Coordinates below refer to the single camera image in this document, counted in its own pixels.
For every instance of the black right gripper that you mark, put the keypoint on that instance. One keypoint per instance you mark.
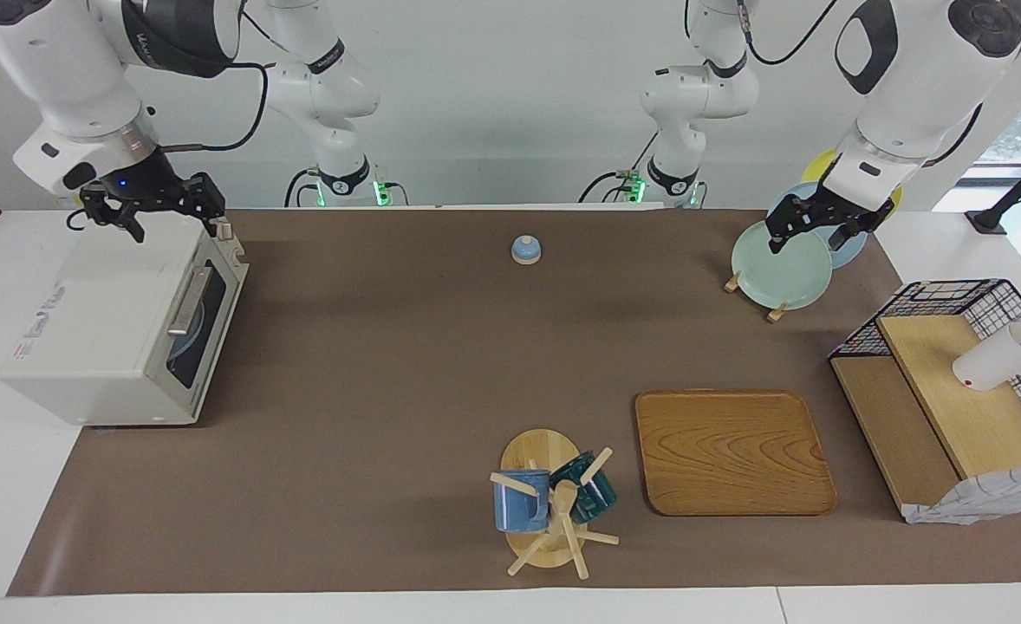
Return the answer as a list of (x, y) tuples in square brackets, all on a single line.
[(151, 186)]

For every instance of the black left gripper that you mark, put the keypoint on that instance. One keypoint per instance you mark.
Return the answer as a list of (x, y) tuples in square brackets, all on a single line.
[(814, 208)]

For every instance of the light blue plate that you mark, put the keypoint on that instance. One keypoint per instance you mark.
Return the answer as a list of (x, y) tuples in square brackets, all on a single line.
[(191, 334), (853, 251)]

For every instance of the white toaster oven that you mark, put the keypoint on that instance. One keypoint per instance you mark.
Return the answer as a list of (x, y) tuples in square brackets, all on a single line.
[(103, 321)]

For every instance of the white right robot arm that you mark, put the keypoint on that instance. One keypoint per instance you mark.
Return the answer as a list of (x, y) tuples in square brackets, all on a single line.
[(68, 78)]

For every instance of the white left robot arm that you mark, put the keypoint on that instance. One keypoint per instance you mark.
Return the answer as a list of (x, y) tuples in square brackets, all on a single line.
[(918, 87)]

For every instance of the pale green standing plate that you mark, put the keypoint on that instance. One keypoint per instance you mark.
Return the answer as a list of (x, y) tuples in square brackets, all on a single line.
[(779, 273)]

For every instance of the light blue standing plate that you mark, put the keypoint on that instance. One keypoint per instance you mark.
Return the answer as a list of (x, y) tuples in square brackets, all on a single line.
[(853, 251)]

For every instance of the yellow standing plate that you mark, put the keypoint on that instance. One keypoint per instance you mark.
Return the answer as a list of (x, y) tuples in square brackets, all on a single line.
[(818, 165)]

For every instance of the wooden plate rack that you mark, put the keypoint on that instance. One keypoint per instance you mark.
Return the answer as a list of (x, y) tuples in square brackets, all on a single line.
[(776, 314)]

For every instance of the black angled stand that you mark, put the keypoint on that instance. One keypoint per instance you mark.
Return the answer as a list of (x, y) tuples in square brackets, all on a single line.
[(1017, 191)]

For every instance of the white plastic cup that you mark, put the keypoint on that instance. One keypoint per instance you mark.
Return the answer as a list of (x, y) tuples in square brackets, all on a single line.
[(991, 360)]

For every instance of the square wooden tray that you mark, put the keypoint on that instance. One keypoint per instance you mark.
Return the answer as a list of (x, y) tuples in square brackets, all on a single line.
[(731, 451)]

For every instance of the stepped wooden shelf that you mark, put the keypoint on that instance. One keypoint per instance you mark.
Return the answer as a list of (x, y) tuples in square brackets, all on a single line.
[(978, 425)]

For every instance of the small blue call bell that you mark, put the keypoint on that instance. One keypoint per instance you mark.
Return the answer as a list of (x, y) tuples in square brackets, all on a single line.
[(526, 251)]

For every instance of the brown table mat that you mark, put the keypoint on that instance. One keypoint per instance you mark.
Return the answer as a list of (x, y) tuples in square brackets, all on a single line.
[(432, 390)]

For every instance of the white checked cloth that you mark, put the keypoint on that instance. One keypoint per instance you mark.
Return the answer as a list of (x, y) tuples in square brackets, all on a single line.
[(978, 501)]

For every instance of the dark green mug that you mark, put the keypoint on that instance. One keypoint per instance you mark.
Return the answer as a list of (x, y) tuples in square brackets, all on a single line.
[(595, 498)]

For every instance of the wooden mug tree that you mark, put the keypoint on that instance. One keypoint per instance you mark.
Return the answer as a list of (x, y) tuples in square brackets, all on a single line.
[(538, 451)]

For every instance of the blue enamel mug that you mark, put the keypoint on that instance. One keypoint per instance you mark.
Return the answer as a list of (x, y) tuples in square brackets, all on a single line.
[(515, 507)]

